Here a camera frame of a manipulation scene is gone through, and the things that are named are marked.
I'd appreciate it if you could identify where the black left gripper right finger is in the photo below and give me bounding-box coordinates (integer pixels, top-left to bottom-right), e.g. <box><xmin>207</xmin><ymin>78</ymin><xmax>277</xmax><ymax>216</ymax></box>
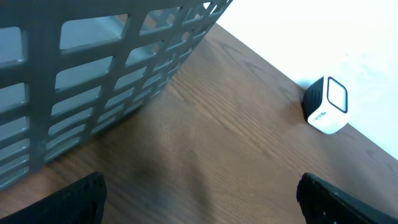
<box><xmin>296</xmin><ymin>172</ymin><xmax>397</xmax><ymax>224</ymax></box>

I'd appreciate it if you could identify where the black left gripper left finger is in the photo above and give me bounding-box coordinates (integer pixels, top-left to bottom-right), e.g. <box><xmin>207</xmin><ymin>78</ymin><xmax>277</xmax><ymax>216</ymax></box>
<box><xmin>1</xmin><ymin>172</ymin><xmax>107</xmax><ymax>224</ymax></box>

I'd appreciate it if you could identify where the grey plastic shopping basket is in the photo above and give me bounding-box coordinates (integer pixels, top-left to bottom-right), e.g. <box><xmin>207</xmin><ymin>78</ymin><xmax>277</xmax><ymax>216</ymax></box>
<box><xmin>1</xmin><ymin>0</ymin><xmax>230</xmax><ymax>188</ymax></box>

